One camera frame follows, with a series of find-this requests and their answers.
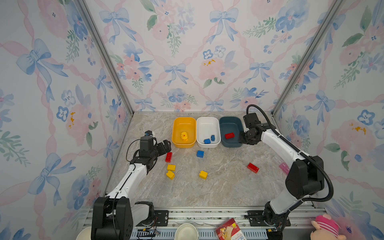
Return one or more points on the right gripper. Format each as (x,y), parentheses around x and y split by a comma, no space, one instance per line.
(241,140)

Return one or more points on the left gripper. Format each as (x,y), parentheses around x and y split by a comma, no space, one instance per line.
(166,146)

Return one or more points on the dark teal plastic bin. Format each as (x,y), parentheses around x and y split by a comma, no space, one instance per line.
(231,125)

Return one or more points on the yellow round lego piece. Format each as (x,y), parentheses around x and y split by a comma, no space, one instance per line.
(184,136)

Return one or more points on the yellow plastic bin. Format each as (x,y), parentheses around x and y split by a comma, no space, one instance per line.
(184,124)

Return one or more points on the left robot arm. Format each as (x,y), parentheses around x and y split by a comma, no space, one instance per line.
(114,217)

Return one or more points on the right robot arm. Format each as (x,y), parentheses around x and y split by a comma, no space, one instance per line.
(306,180)

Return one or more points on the yellow lego brick upper left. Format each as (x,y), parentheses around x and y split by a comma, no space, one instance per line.
(171,168)

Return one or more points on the yellow lego brick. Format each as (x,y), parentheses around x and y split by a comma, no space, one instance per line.
(203,175)
(170,175)
(171,168)

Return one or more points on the yellow lego brick lower left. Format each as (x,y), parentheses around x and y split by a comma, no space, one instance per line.
(170,175)

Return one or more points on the long red lego brick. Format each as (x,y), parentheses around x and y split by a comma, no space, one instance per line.
(253,168)

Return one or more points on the pink lego brick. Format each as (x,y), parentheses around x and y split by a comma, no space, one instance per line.
(285,168)

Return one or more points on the yellow lego brick centre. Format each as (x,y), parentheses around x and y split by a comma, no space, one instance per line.
(203,175)

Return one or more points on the white paper cup centre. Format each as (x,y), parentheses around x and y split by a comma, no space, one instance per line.
(186,232)

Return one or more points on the red snack box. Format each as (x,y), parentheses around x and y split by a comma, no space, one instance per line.
(230,231)

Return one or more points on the paper cup left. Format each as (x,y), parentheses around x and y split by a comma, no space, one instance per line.
(85,234)

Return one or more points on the pink plush toy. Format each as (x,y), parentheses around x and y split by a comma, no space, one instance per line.
(326,229)

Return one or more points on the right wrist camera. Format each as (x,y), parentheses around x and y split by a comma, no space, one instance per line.
(251,120)

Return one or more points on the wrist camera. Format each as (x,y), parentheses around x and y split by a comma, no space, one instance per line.
(251,120)
(147,142)

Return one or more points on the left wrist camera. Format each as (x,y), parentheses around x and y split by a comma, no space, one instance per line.
(147,142)

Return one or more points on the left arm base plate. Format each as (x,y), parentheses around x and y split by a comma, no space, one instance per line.
(159,218)

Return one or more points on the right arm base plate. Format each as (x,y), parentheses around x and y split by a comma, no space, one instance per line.
(259,218)

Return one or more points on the aluminium rail frame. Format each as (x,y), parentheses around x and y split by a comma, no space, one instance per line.
(207,220)

